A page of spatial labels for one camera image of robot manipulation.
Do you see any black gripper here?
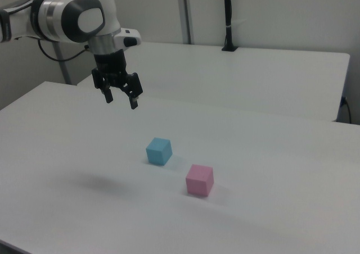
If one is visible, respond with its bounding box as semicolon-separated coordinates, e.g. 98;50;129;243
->
91;48;143;110

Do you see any blue cube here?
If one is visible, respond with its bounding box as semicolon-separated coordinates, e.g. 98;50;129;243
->
145;137;173;166

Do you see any pink cube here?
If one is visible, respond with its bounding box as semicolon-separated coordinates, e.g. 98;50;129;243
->
185;164;214;197

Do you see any white table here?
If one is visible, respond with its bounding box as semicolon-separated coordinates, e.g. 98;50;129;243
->
76;41;350;123

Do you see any black pole with base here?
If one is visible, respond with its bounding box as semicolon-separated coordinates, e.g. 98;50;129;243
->
221;0;239;52

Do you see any grey metal frame post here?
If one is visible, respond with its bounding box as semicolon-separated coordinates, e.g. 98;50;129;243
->
176;0;195;45
49;41;73;85

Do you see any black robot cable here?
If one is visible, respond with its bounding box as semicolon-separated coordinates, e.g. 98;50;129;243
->
37;38;92;62

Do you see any black wall cable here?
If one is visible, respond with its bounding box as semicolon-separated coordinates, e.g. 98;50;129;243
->
340;96;353;124

